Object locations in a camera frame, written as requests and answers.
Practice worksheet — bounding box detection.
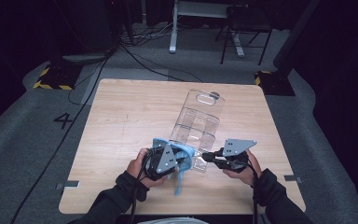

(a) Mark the person's left hand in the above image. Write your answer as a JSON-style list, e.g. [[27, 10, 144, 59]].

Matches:
[[126, 147, 170, 189]]

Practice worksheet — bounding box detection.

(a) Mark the long black floor cable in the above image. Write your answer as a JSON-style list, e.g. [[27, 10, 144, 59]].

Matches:
[[9, 46, 119, 224]]

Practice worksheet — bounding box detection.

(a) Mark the thin black floor cable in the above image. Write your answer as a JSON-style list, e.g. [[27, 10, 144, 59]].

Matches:
[[117, 42, 203, 84]]

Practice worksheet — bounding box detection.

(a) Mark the black stand with striped base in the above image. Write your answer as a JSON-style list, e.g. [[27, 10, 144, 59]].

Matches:
[[254, 0, 323, 97]]

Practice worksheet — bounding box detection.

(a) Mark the blue knitted cloth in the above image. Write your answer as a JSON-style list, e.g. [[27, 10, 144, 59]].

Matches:
[[151, 136, 197, 197]]

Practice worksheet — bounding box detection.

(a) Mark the black yellow-striped floor base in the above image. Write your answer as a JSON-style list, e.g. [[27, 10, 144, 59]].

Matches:
[[33, 63, 84, 91]]

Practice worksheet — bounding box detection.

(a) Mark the grey tape strip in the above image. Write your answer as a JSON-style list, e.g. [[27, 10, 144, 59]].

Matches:
[[283, 175, 303, 184], [55, 179, 80, 190]]

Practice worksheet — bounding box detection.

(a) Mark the person's right hand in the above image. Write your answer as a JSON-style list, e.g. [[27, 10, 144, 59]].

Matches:
[[222, 149, 263, 188]]

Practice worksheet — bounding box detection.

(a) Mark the black metal chair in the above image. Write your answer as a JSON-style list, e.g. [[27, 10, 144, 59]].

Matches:
[[214, 4, 275, 66]]

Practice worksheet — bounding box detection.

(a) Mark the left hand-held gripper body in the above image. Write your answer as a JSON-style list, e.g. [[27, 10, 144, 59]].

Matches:
[[144, 137, 186, 182]]

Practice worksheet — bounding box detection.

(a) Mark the left hand-held gripper black cable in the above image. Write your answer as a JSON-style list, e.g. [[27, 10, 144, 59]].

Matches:
[[127, 148, 157, 224]]

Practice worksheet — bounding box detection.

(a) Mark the hand-held gripper black cable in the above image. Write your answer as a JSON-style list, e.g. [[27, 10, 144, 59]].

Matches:
[[127, 148, 157, 224], [245, 160, 259, 224]]

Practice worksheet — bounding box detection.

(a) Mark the grey flat floor plate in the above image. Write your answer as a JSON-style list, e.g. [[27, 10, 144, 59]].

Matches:
[[62, 52, 108, 65]]

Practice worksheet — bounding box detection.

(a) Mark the white metal desk frame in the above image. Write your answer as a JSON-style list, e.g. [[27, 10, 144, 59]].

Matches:
[[168, 0, 250, 59]]

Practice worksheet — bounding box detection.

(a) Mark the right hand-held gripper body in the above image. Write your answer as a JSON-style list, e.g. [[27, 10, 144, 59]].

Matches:
[[216, 138, 258, 175]]

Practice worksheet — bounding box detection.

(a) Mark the clear acrylic divided organizer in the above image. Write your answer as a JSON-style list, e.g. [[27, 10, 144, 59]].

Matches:
[[168, 89, 227, 174]]

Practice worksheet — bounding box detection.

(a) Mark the right hand-held gripper black cable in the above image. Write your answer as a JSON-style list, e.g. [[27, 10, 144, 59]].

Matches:
[[245, 160, 259, 224]]

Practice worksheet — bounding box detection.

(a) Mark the person's white garment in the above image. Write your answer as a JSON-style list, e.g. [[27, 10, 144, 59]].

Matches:
[[136, 217, 210, 224]]

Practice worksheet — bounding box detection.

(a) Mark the bundle of floor cables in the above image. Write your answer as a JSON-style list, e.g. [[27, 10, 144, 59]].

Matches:
[[118, 21, 182, 49]]

